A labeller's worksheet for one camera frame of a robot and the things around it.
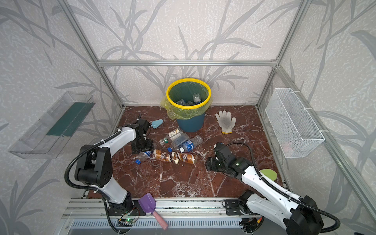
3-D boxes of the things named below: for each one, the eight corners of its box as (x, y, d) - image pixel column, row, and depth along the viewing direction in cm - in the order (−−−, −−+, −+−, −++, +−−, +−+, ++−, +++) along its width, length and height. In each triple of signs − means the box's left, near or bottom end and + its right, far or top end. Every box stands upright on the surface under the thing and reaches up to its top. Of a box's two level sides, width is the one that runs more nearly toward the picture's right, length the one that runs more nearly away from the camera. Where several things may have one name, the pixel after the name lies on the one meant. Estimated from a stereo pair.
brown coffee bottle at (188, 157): (170, 162, 92) (169, 157, 87) (174, 153, 96) (172, 149, 91) (195, 168, 89) (195, 164, 85) (197, 159, 93) (197, 155, 88)
